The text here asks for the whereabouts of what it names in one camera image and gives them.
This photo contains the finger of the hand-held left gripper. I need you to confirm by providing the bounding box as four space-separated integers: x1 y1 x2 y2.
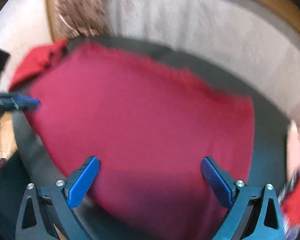
0 93 42 110

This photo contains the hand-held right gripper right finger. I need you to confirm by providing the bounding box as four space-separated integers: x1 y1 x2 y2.
201 156 287 240

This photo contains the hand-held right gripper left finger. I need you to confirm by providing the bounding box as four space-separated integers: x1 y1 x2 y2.
15 156 100 240

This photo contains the dark red sweater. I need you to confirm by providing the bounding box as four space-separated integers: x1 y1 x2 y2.
25 42 255 240

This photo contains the bright red fuzzy sweater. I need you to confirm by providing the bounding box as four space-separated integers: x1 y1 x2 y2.
9 39 69 93

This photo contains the pink garment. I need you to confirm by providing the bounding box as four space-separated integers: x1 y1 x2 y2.
286 120 300 178

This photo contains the red knitted garment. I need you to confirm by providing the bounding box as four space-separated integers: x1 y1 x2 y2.
280 122 300 230

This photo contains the brown patterned curtain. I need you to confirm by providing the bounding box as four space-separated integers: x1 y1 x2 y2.
54 0 110 39

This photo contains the wooden door frame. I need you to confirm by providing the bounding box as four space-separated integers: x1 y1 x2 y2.
44 0 65 43

